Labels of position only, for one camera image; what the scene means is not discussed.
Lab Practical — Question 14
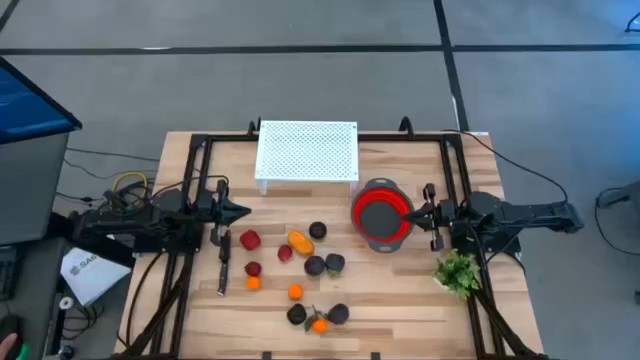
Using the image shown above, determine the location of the yellow orange mango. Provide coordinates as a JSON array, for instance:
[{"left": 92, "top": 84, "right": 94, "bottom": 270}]
[{"left": 286, "top": 229, "right": 316, "bottom": 257}]

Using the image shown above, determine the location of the black computer mouse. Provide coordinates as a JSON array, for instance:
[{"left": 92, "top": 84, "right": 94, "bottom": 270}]
[{"left": 0, "top": 314, "right": 25, "bottom": 360}]

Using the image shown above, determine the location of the white printed booklet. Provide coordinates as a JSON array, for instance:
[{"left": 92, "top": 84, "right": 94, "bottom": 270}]
[{"left": 59, "top": 247, "right": 133, "bottom": 307}]

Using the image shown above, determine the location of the red apple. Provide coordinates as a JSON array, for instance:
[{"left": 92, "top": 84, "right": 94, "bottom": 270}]
[{"left": 238, "top": 229, "right": 263, "bottom": 252}]

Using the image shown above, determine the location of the person's hand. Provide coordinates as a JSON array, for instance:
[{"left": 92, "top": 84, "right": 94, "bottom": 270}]
[{"left": 0, "top": 333, "right": 19, "bottom": 360}]

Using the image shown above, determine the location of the thin black floor cable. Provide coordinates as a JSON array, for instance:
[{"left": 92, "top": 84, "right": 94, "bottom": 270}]
[{"left": 63, "top": 146, "right": 161, "bottom": 163}]

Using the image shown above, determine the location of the green plant sprig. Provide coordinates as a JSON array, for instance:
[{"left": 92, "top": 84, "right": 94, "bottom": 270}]
[{"left": 432, "top": 248, "right": 482, "bottom": 301}]

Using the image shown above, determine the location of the dark grey desk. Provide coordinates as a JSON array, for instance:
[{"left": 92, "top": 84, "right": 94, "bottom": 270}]
[{"left": 0, "top": 237, "right": 69, "bottom": 360}]

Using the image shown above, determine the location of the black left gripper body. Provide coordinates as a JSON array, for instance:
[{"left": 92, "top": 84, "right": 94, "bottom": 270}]
[{"left": 202, "top": 178, "right": 233, "bottom": 247}]

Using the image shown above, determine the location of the yellow cable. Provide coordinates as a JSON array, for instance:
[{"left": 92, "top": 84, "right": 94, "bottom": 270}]
[{"left": 110, "top": 171, "right": 150, "bottom": 201}]

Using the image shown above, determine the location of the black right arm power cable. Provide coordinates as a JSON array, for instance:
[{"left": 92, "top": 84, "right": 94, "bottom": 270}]
[{"left": 441, "top": 128, "right": 570, "bottom": 205}]

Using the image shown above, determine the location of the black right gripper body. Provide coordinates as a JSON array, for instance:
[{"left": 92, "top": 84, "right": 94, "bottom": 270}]
[{"left": 423, "top": 183, "right": 456, "bottom": 252}]

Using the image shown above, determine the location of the black aluminium table frame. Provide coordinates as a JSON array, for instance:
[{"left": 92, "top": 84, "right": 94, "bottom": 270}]
[{"left": 115, "top": 116, "right": 551, "bottom": 360}]

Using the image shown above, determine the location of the grey equipment leg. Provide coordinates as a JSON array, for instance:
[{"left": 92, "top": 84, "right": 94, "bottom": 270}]
[{"left": 594, "top": 179, "right": 640, "bottom": 211}]

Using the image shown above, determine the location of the white perforated metal rack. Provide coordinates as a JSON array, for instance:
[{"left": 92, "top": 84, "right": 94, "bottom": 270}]
[{"left": 253, "top": 119, "right": 360, "bottom": 196}]

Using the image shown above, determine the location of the blue screen computer monitor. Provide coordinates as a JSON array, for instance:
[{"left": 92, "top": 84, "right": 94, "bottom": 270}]
[{"left": 0, "top": 55, "right": 84, "bottom": 146}]

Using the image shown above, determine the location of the red grey collapsible colander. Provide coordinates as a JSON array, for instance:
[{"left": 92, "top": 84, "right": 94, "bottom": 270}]
[{"left": 349, "top": 177, "right": 417, "bottom": 254}]

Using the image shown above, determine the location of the black keyboard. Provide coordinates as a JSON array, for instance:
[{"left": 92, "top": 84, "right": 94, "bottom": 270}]
[{"left": 0, "top": 244, "right": 20, "bottom": 302}]

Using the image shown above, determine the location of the wrinkled purple fruit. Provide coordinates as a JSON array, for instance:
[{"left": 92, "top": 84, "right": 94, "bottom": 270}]
[{"left": 327, "top": 302, "right": 351, "bottom": 326}]

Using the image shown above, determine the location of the leafy orange mandarin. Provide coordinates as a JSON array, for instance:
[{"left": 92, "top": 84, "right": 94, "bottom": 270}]
[{"left": 303, "top": 304, "right": 331, "bottom": 336}]

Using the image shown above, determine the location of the glossy black plum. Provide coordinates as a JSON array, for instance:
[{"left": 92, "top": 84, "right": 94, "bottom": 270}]
[{"left": 286, "top": 303, "right": 308, "bottom": 326}]

